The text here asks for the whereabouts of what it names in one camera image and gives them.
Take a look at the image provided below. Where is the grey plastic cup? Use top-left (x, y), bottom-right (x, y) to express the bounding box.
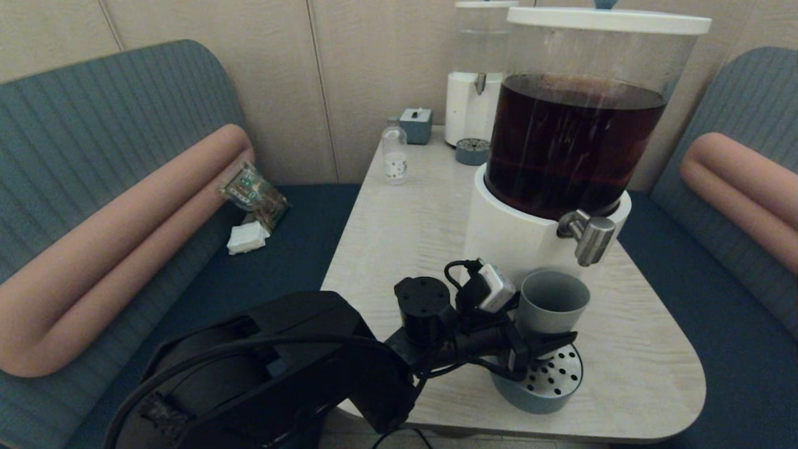
top-left (514, 269), bottom-right (591, 351)

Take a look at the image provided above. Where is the large steel dispenser tap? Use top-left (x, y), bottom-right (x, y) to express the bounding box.
top-left (557, 210), bottom-right (617, 268)

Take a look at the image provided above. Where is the large blue-grey drip tray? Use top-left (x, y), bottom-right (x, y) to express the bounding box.
top-left (490, 342), bottom-right (585, 415)

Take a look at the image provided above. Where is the large tea drink dispenser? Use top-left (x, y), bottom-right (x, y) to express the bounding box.
top-left (463, 25), bottom-right (700, 294)

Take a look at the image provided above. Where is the small blue-grey drip tray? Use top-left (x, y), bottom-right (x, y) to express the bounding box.
top-left (456, 137), bottom-right (490, 166)

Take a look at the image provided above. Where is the small clear plastic bottle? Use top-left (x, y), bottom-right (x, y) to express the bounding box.
top-left (382, 117), bottom-right (409, 185)

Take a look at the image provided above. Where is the small water drink dispenser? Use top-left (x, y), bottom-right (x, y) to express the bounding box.
top-left (445, 7), bottom-right (518, 148)

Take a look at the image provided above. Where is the blue-grey square box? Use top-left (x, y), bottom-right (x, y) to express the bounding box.
top-left (400, 107), bottom-right (433, 145)

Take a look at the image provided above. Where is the blue bench seat cushion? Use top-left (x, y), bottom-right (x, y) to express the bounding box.
top-left (65, 184), bottom-right (362, 449)
top-left (614, 190), bottom-right (798, 449)

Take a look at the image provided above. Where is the pink bolster cushion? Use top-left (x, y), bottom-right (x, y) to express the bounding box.
top-left (0, 123), bottom-right (256, 378)
top-left (680, 132), bottom-right (798, 278)

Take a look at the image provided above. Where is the white folded napkin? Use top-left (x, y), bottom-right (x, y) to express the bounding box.
top-left (227, 220), bottom-right (272, 256)

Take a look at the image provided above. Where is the green snack packet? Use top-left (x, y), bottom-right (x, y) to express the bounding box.
top-left (219, 161), bottom-right (289, 233)

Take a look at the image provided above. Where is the large white dispenser lid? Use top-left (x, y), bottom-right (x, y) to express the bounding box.
top-left (506, 0), bottom-right (712, 36)

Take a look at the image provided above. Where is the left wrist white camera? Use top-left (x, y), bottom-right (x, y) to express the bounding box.
top-left (475, 263), bottom-right (517, 314)

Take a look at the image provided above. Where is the black floor cable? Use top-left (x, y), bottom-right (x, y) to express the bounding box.
top-left (372, 427), bottom-right (433, 449)

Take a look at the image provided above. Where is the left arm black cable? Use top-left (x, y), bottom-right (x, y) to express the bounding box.
top-left (103, 334), bottom-right (400, 449)

